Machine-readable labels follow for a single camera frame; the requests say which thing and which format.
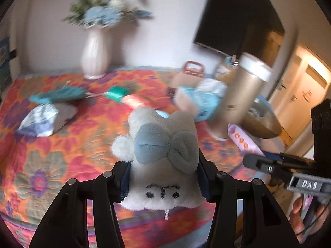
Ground pink snack packet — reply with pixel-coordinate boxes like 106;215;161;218
228;124;265;157

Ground blue white patterned packet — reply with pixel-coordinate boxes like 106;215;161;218
16;103;77;137

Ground white plush with blue bow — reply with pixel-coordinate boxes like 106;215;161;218
111;107;204;214

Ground teal pouch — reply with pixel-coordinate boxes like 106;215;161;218
29;86;86;104

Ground person's right hand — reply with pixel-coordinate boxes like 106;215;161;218
289;196;329;242

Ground woven round basket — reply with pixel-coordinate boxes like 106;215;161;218
240;97;282;139

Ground floral tablecloth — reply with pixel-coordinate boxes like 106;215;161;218
1;69;269;247

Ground beige cylinder tube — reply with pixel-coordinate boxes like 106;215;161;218
206;53;273;141

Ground woven pen holder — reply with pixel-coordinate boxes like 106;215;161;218
214;55;239;85

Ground white ribbed vase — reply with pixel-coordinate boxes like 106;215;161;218
81;25;112;80

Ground black television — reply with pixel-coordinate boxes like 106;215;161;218
194;0;284;66

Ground blue artificial flowers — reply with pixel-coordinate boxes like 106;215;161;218
62;0;152;28

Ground pink handled container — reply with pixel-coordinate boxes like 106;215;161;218
170;61;205;88

